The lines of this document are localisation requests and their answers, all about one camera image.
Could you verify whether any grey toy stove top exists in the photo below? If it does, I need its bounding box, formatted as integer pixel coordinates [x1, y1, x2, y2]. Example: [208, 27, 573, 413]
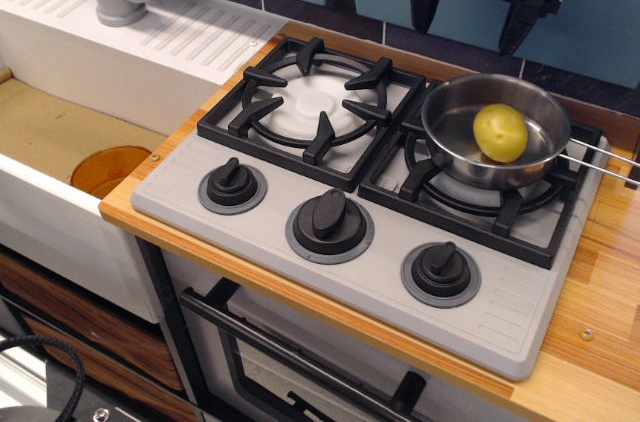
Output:
[131, 37, 608, 380]

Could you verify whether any yellow toy potato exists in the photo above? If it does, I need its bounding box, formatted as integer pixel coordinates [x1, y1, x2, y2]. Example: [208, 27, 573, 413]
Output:
[473, 103, 528, 163]

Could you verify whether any black right burner grate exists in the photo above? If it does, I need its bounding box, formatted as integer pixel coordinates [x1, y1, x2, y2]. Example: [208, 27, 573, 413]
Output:
[359, 84, 602, 269]

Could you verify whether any black left burner grate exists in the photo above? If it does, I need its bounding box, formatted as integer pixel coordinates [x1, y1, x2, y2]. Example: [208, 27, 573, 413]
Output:
[197, 37, 426, 192]

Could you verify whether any black left stove knob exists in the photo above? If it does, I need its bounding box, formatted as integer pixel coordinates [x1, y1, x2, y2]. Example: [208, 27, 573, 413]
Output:
[198, 157, 268, 216]

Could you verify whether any black stove knob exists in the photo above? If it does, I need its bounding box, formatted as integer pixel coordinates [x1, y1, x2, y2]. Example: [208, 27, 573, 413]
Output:
[285, 188, 375, 265]
[401, 242, 481, 309]
[198, 157, 268, 216]

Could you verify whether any white toy sink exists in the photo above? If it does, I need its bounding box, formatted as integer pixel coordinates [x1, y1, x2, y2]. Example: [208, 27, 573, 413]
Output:
[1, 0, 285, 323]

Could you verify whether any black braided cable lower left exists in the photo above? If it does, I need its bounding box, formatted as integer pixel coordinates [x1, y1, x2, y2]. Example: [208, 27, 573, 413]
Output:
[0, 334, 86, 422]

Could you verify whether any black burner grate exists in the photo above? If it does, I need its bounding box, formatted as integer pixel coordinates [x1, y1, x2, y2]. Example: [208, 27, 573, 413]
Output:
[359, 84, 602, 269]
[197, 37, 426, 192]

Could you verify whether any stainless steel pot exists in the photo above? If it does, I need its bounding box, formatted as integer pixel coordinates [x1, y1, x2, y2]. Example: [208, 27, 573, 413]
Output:
[421, 74, 616, 190]

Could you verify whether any black right stove knob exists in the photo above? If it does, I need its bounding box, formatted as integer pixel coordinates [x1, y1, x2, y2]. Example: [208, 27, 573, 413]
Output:
[401, 242, 481, 309]

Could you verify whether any black middle stove knob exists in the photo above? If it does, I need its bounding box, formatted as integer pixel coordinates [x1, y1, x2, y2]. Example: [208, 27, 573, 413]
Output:
[285, 188, 375, 265]

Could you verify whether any toy oven door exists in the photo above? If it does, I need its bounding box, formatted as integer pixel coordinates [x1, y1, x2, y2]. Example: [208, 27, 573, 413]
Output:
[163, 252, 519, 421]

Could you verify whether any orange plastic plate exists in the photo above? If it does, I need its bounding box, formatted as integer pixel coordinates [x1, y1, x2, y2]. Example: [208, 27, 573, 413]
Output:
[70, 145, 151, 199]

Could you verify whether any wooden drawer front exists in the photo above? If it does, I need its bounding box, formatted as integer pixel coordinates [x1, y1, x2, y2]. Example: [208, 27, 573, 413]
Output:
[1, 247, 198, 421]

